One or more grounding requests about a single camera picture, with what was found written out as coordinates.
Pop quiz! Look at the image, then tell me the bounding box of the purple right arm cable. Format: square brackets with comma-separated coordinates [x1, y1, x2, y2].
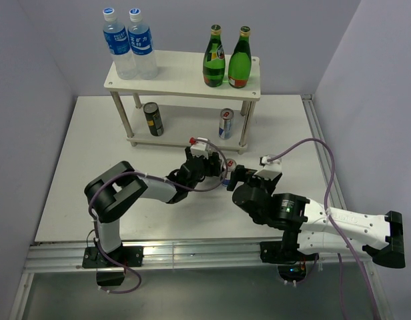
[265, 138, 383, 320]

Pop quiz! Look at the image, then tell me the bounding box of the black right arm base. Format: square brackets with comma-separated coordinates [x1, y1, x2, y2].
[260, 241, 319, 282]

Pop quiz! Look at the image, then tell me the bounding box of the white two-tier shelf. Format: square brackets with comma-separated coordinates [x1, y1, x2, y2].
[104, 50, 261, 154]

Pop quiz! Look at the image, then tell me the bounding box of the short green Perrier bottle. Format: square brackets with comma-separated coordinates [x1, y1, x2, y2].
[203, 24, 226, 87]

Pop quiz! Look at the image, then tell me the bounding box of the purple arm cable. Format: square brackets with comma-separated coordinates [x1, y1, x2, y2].
[265, 138, 383, 320]
[87, 139, 228, 294]

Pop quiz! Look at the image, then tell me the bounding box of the tall green Perrier bottle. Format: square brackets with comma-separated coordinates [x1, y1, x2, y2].
[228, 26, 252, 89]

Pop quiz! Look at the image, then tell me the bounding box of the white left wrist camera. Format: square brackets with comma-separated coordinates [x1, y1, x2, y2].
[188, 137, 220, 161]

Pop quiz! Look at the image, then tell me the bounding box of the silver blue energy can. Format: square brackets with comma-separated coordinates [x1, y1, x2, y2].
[219, 108, 234, 139]
[222, 158, 237, 187]

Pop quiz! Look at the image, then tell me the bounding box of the clear water bottle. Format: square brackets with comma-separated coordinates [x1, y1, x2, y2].
[103, 7, 137, 80]
[127, 8, 158, 80]

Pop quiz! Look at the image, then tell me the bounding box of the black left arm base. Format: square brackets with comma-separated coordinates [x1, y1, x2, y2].
[81, 245, 143, 287]

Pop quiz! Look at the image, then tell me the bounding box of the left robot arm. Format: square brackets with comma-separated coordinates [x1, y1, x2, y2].
[84, 147, 226, 266]

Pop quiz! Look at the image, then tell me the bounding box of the aluminium frame rail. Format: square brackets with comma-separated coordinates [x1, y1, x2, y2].
[23, 239, 375, 273]

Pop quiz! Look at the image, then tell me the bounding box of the black yellow can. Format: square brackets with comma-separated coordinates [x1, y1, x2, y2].
[143, 102, 164, 137]

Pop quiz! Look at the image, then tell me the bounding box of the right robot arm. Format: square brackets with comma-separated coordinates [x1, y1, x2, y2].
[227, 165, 406, 269]

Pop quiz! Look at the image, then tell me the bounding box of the right clear water bottle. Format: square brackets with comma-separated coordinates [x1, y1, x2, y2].
[127, 8, 158, 80]

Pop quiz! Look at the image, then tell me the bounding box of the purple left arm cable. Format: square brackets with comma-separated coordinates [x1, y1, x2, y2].
[87, 139, 228, 294]

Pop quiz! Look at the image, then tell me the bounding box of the left clear water bottle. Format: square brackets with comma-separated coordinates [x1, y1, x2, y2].
[103, 7, 137, 80]

